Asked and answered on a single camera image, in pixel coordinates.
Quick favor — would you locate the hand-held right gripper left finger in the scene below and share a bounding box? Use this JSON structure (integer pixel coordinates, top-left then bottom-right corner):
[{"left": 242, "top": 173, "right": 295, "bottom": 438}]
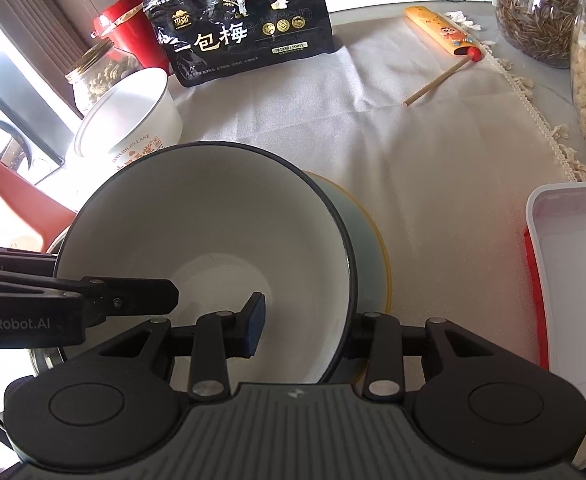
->
[{"left": 90, "top": 291, "right": 267, "bottom": 402}]

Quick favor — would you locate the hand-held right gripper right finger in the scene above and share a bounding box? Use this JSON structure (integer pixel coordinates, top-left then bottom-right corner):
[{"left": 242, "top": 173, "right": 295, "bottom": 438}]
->
[{"left": 348, "top": 310, "right": 504, "bottom": 402}]

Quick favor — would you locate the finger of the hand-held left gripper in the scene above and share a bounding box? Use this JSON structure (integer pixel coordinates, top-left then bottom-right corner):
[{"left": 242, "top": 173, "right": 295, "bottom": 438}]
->
[
  {"left": 0, "top": 244, "right": 60, "bottom": 274},
  {"left": 0, "top": 266, "right": 180, "bottom": 328}
]

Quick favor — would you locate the stainless steel bowl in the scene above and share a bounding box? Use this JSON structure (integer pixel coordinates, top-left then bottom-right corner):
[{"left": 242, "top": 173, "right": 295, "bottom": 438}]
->
[{"left": 27, "top": 220, "right": 76, "bottom": 378}]

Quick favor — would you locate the white bowl with yellow rim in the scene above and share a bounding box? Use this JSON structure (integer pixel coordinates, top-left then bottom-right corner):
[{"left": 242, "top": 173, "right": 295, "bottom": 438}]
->
[{"left": 300, "top": 170, "right": 393, "bottom": 318}]

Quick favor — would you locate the blue enamel bowl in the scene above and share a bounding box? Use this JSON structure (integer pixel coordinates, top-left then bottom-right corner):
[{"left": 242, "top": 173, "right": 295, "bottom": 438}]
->
[{"left": 53, "top": 141, "right": 381, "bottom": 386}]

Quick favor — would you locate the white tall printed bowl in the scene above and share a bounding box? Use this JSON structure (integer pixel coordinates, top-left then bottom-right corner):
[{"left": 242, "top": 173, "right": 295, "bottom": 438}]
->
[{"left": 73, "top": 67, "right": 184, "bottom": 171}]

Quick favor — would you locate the red foil tray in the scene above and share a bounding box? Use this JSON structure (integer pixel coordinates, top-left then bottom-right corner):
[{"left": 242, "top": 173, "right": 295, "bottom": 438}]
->
[{"left": 523, "top": 182, "right": 586, "bottom": 423}]

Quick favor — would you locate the orange plastic chair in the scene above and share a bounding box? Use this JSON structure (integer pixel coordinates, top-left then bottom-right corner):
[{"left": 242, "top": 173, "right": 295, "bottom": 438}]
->
[{"left": 0, "top": 152, "right": 76, "bottom": 256}]

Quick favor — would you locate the white washing machine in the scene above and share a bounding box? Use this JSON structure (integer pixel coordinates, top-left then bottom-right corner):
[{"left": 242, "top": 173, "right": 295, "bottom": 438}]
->
[{"left": 0, "top": 70, "right": 66, "bottom": 186}]

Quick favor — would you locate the beige fringed tablecloth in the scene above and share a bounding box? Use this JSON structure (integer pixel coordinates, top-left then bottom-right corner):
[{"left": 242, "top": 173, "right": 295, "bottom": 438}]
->
[{"left": 63, "top": 5, "right": 586, "bottom": 386}]

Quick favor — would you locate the glass jar with gold lid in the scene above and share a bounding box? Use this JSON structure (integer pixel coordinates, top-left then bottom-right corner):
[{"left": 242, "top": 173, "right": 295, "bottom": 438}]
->
[{"left": 64, "top": 40, "right": 144, "bottom": 118}]

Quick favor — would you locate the wooden chopstick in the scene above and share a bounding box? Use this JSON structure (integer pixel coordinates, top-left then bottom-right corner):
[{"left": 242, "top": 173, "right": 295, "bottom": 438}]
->
[{"left": 402, "top": 57, "right": 469, "bottom": 107}]

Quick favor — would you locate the black snack bag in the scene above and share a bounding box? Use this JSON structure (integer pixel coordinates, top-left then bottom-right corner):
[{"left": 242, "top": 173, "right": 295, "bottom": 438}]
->
[{"left": 143, "top": 0, "right": 336, "bottom": 88}]

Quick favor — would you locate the orange chopstick case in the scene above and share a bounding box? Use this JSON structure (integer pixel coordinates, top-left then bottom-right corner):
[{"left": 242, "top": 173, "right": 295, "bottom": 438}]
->
[{"left": 404, "top": 6, "right": 484, "bottom": 63}]

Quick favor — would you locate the glass jar of sunflower seeds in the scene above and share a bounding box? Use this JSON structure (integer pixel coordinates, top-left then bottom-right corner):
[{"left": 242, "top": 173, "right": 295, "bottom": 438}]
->
[{"left": 493, "top": 0, "right": 586, "bottom": 68}]

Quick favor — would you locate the red pedestal bin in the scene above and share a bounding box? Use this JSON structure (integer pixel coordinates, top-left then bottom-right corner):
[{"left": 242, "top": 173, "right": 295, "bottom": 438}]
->
[{"left": 93, "top": 0, "right": 171, "bottom": 76}]

